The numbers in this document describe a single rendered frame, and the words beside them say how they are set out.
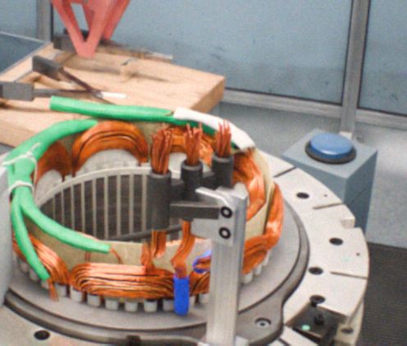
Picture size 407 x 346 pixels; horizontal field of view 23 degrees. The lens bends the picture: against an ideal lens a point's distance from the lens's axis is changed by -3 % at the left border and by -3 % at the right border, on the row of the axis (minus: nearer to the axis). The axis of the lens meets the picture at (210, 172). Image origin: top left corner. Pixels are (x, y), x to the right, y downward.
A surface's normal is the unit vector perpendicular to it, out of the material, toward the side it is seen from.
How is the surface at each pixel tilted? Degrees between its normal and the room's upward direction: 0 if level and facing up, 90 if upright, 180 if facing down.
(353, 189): 90
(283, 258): 0
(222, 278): 90
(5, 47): 90
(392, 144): 0
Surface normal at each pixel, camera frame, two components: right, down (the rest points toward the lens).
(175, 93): 0.05, -0.87
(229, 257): -0.45, 0.43
